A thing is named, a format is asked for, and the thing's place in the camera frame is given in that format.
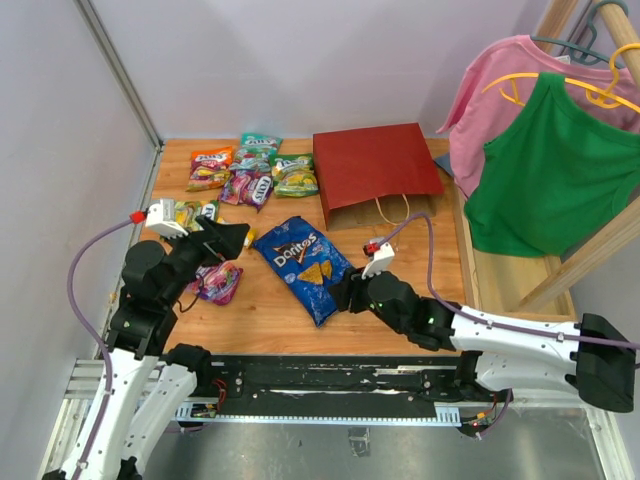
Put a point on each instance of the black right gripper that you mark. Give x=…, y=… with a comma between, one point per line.
x=352, y=283

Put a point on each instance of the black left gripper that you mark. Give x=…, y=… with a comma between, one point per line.
x=229, y=239

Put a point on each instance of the yellow snack bar wrapper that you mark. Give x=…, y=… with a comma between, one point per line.
x=250, y=236

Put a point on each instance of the blue Doritos chips bag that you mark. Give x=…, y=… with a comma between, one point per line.
x=307, y=262

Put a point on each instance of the green yellow Fox's candy bag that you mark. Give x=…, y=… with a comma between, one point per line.
x=186, y=212

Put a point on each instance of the purple black cherry candy bag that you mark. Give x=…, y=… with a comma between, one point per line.
x=247, y=187

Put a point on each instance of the orange Fox's fruits candy bag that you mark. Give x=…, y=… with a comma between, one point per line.
x=209, y=169

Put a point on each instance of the teal Fox's mint candy bag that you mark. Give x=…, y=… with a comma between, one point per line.
x=255, y=152

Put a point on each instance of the green snack bag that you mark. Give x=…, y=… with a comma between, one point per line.
x=294, y=175

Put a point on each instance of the red paper bag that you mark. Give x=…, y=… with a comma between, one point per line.
x=375, y=175

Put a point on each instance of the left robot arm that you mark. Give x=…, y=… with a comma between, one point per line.
x=143, y=384

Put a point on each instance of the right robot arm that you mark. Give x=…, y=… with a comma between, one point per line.
x=589, y=358

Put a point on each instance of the blue grey mat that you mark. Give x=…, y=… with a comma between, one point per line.
x=443, y=162

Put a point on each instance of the wooden clothes rack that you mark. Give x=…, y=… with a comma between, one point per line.
x=527, y=291

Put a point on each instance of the green tank top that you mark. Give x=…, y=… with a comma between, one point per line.
x=554, y=177

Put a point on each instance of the pink t-shirt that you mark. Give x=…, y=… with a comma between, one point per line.
x=476, y=118

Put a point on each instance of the yellow clothes hanger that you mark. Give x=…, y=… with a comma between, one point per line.
x=603, y=98

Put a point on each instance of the teal clothes hanger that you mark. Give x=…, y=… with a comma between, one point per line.
x=584, y=54

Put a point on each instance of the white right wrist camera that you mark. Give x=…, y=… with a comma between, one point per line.
x=380, y=254

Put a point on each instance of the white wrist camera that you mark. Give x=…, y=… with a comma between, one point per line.
x=160, y=217
x=380, y=254

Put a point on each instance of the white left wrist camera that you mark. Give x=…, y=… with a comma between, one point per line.
x=160, y=217

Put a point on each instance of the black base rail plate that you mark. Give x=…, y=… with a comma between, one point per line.
x=333, y=381

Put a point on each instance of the grey cable duct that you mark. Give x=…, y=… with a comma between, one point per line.
x=409, y=413

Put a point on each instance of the aluminium frame post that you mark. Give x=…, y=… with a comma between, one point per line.
x=93, y=21

